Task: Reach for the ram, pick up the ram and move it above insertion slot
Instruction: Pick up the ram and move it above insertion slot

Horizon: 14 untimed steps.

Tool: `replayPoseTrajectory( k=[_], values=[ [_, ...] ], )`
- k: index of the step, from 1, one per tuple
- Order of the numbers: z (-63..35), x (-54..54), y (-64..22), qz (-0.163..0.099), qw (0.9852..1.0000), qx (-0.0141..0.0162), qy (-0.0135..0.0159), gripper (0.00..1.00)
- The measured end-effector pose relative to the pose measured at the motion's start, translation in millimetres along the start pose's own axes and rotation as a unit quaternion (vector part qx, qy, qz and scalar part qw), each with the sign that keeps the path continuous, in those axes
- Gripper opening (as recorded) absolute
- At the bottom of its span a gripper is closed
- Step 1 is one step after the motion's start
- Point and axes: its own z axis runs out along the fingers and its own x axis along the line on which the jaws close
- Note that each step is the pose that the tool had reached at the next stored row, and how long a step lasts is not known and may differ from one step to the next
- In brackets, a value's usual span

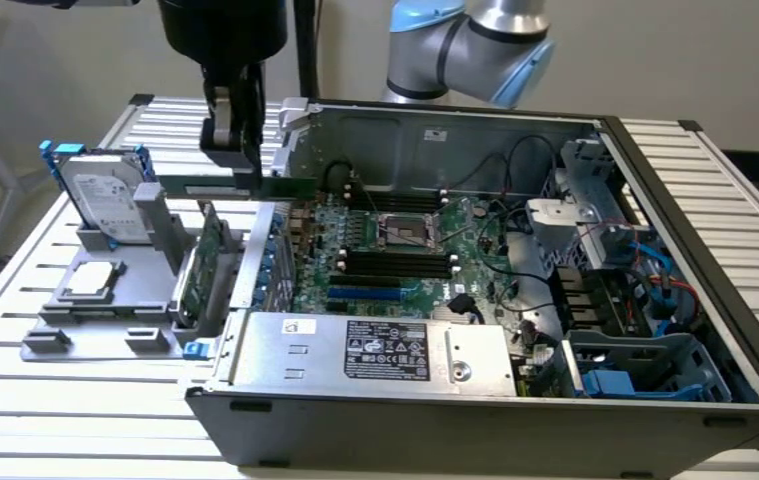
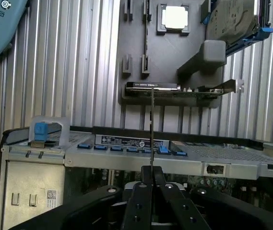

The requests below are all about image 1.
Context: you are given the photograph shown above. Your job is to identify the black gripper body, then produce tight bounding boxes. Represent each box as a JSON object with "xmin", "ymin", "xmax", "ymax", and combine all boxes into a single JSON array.
[{"xmin": 155, "ymin": 0, "xmax": 291, "ymax": 67}]

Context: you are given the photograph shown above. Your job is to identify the green RAM stick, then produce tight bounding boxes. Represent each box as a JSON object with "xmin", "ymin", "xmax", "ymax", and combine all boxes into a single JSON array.
[{"xmin": 156, "ymin": 173, "xmax": 320, "ymax": 204}]

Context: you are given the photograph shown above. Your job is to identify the black RAM slot bank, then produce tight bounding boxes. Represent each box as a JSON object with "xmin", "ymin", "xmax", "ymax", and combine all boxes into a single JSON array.
[
  {"xmin": 343, "ymin": 185, "xmax": 448, "ymax": 212},
  {"xmin": 335, "ymin": 246, "xmax": 458, "ymax": 282}
]

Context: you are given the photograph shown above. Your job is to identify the blue expansion slot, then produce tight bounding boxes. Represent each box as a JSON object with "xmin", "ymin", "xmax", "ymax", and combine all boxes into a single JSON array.
[{"xmin": 326, "ymin": 285, "xmax": 402, "ymax": 302}]

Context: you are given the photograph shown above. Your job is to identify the black vertical pole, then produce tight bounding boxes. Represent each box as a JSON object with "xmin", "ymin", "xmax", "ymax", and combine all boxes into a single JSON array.
[{"xmin": 292, "ymin": 0, "xmax": 322, "ymax": 100}]

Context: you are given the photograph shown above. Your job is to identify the hard disk in blue caddy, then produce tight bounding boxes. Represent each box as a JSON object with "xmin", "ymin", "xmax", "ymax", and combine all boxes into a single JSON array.
[{"xmin": 37, "ymin": 141, "xmax": 159, "ymax": 251}]

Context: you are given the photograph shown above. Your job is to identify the green graphics card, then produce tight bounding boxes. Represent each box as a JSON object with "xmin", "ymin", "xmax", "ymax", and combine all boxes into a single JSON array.
[{"xmin": 174, "ymin": 203, "xmax": 238, "ymax": 332}]

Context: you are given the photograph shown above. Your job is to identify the metal CPU socket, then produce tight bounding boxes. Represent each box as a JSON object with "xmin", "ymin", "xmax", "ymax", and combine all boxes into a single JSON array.
[{"xmin": 366, "ymin": 209, "xmax": 448, "ymax": 251}]

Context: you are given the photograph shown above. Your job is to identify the silver CPU chip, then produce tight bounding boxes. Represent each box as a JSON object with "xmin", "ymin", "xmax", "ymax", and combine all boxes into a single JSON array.
[{"xmin": 64, "ymin": 260, "xmax": 120, "ymax": 299}]

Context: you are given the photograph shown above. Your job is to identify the grey parts rack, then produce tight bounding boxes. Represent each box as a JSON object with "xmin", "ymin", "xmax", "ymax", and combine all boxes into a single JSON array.
[{"xmin": 20, "ymin": 181, "xmax": 258, "ymax": 362}]

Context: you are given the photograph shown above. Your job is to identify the green motherboard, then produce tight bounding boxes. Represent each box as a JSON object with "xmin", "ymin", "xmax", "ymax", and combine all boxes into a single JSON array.
[{"xmin": 270, "ymin": 192, "xmax": 558, "ymax": 326}]

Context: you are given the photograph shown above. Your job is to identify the silver power supply unit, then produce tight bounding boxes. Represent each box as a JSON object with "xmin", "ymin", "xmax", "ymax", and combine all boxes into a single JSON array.
[{"xmin": 214, "ymin": 310, "xmax": 522, "ymax": 400}]

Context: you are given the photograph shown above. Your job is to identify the grey drive cage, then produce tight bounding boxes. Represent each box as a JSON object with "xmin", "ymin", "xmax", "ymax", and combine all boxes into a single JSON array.
[{"xmin": 525, "ymin": 138, "xmax": 658, "ymax": 269}]

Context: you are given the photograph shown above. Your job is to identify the black fan shroud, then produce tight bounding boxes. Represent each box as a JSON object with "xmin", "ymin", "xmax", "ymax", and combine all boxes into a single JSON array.
[{"xmin": 545, "ymin": 267, "xmax": 629, "ymax": 337}]

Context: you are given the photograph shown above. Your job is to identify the black open PC case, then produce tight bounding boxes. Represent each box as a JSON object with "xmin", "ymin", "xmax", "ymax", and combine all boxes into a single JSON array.
[{"xmin": 183, "ymin": 97, "xmax": 759, "ymax": 469}]

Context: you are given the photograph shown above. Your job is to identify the black block beside table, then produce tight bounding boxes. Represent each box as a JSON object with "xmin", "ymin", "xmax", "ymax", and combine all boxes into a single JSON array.
[{"xmin": 717, "ymin": 148, "xmax": 759, "ymax": 185}]

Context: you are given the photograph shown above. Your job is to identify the grey metal disk bay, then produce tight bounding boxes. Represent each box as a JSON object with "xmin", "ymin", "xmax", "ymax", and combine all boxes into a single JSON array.
[{"xmin": 562, "ymin": 327, "xmax": 735, "ymax": 402}]

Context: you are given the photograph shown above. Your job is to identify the blue wire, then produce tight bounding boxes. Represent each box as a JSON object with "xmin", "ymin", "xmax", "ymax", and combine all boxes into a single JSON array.
[{"xmin": 623, "ymin": 238, "xmax": 678, "ymax": 336}]

